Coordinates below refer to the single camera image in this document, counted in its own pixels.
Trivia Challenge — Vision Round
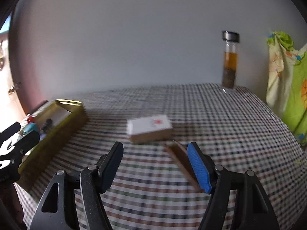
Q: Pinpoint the blue toy building block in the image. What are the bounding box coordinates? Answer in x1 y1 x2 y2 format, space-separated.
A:
20 122 40 136

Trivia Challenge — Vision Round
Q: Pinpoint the red small box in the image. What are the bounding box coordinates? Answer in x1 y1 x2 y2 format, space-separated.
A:
26 115 36 124

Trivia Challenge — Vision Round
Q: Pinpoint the black comb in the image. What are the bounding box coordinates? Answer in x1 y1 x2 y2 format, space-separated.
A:
41 118 53 133

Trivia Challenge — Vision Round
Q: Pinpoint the gold metal tin tray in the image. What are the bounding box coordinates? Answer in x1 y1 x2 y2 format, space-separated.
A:
17 99 88 192

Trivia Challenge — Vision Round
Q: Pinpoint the checkered tablecloth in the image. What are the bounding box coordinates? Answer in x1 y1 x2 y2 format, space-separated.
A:
17 84 306 229

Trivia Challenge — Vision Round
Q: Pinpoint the white cigarette-style box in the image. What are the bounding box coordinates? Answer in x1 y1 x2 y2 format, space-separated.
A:
126 115 173 144

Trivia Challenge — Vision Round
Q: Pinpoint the green patterned cloth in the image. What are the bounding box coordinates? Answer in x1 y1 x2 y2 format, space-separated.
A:
266 31 306 146

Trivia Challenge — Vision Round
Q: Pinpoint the glass tea bottle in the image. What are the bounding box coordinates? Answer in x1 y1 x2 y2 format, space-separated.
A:
222 30 240 93

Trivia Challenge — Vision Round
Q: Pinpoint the brass door handle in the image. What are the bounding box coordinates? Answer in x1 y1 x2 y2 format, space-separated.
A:
8 82 22 95

